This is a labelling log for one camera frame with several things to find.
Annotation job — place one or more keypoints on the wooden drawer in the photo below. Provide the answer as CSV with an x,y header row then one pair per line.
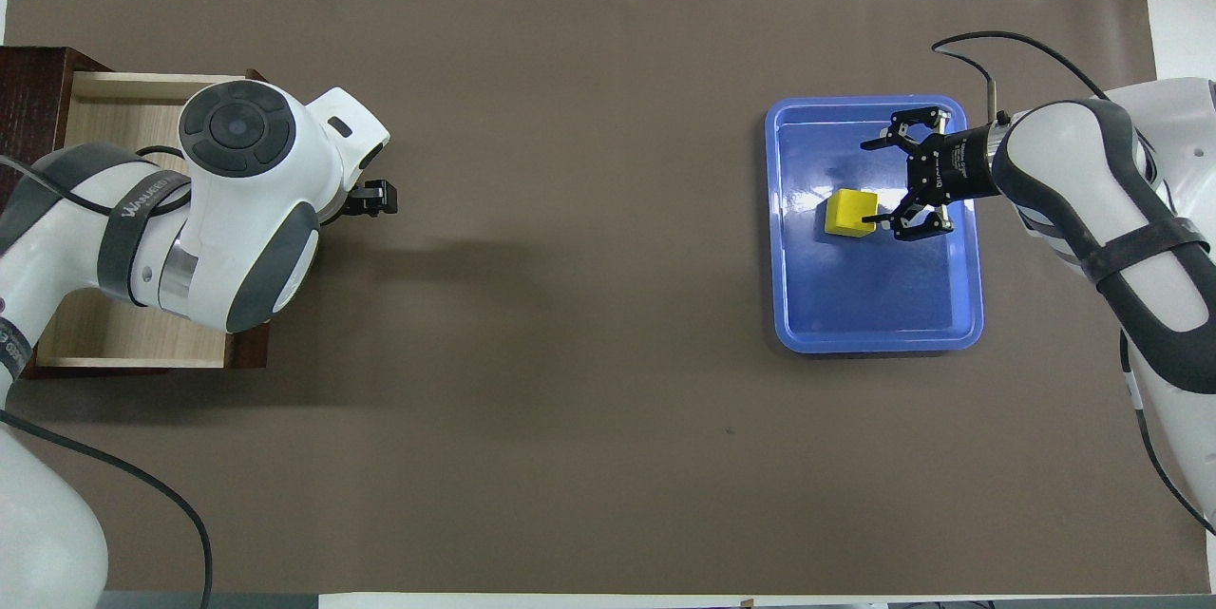
x,y
123,105

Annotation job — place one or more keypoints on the brown table mat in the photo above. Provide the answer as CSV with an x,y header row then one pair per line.
x,y
589,305

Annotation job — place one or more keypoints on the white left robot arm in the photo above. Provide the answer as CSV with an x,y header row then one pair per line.
x,y
237,210

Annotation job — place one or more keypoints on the yellow block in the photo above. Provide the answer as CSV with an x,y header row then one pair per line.
x,y
847,212

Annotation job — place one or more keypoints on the blue plastic tray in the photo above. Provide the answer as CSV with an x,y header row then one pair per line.
x,y
874,305

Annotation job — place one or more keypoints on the dark wooden drawer cabinet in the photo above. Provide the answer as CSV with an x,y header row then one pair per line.
x,y
38,86

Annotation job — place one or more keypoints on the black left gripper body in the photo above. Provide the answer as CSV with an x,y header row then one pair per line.
x,y
353,200

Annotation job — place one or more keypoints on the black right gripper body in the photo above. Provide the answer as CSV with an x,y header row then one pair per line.
x,y
950,167

